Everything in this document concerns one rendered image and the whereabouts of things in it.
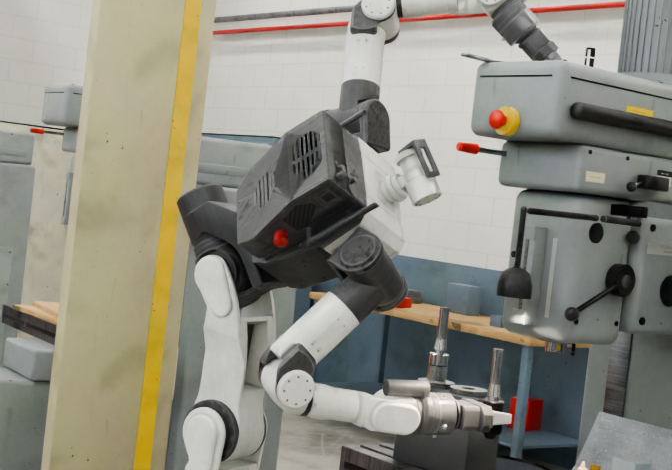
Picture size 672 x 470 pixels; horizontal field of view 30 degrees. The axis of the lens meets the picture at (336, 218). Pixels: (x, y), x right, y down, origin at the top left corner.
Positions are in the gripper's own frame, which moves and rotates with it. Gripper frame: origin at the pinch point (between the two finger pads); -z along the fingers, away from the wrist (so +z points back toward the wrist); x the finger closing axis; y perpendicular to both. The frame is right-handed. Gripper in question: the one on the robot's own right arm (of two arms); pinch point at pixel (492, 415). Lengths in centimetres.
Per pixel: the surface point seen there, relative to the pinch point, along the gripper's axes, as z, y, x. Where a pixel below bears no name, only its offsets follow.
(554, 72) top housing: 4, -73, -16
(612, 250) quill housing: -19.9, -38.2, -8.6
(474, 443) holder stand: -6.8, 9.9, 18.0
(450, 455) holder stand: -2.6, 13.5, 21.2
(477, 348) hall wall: -302, 53, 539
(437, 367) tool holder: -2.5, -5.2, 32.0
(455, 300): -273, 19, 526
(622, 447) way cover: -44.8, 9.1, 13.9
